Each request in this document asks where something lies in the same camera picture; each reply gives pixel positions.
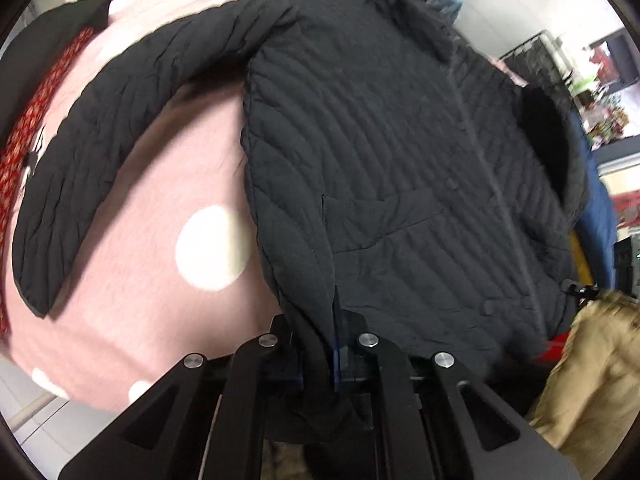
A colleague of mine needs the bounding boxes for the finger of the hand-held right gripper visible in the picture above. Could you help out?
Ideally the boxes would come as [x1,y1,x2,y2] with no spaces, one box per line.
[561,279,600,311]

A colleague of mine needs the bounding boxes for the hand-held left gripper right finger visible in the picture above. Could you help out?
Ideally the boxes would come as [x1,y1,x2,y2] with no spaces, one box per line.
[331,305,581,480]

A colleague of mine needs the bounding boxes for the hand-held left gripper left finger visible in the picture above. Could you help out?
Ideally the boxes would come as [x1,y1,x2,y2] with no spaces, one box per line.
[57,315,306,480]

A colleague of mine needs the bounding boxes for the black quilted jacket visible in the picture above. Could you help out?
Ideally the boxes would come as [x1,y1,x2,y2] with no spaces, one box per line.
[11,0,588,461]

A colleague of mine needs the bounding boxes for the mustard yellow garment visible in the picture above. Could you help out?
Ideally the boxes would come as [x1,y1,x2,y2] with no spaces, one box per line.
[572,227,596,283]

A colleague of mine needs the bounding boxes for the navy blue garment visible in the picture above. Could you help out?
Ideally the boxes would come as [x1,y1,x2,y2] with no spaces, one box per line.
[570,120,621,291]

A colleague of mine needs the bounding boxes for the beige cloth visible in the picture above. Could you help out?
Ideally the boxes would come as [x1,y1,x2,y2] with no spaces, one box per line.
[520,290,640,480]

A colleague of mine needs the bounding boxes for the pink polka dot blanket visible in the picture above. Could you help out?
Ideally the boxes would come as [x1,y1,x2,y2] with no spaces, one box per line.
[0,0,531,416]

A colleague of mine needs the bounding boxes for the black metal shelf cart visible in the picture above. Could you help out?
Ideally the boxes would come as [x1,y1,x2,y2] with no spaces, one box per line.
[500,30,573,111]

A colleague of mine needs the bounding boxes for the blue bedding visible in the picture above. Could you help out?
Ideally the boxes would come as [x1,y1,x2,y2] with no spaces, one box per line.
[435,0,468,23]

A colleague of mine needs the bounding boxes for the black cloth with red trim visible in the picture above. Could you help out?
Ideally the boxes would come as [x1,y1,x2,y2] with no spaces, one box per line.
[0,0,118,336]

